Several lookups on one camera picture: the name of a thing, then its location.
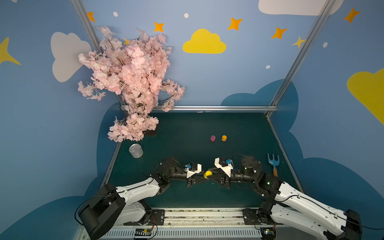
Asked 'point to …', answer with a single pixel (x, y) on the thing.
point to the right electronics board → (268, 233)
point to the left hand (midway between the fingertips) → (209, 172)
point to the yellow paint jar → (207, 173)
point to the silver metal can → (136, 150)
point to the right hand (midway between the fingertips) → (212, 170)
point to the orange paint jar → (224, 138)
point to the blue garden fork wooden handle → (274, 163)
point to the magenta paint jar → (212, 138)
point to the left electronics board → (143, 232)
